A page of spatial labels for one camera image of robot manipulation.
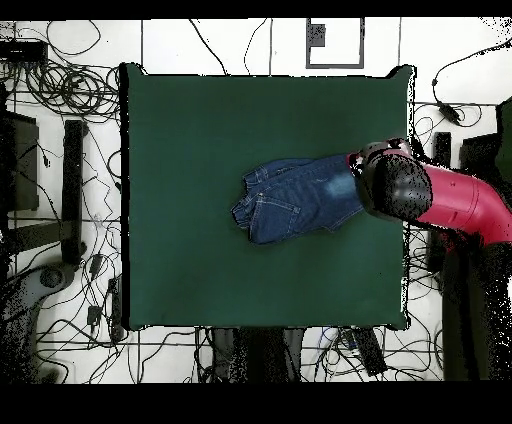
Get black stand leg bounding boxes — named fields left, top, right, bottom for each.
left=433, top=131, right=453, bottom=170
left=5, top=119, right=88, bottom=266

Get grey chair base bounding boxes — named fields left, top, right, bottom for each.
left=0, top=261, right=79, bottom=383

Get slim black power strip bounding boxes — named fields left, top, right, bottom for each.
left=107, top=275, right=126, bottom=341

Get coiled black cable bundle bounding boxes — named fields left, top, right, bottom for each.
left=23, top=59, right=121, bottom=121

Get dark green table cloth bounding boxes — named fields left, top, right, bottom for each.
left=119, top=62, right=417, bottom=331

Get black power adapter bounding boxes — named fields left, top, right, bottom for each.
left=437, top=101, right=463, bottom=126

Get blue denim jeans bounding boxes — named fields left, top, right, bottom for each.
left=230, top=153, right=365, bottom=245

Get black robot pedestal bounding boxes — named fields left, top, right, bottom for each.
left=211, top=327, right=305, bottom=383

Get black flat box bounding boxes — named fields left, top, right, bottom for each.
left=0, top=39, right=49, bottom=63

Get black square case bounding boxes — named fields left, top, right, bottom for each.
left=0, top=110, right=41, bottom=213
left=459, top=134, right=501, bottom=179

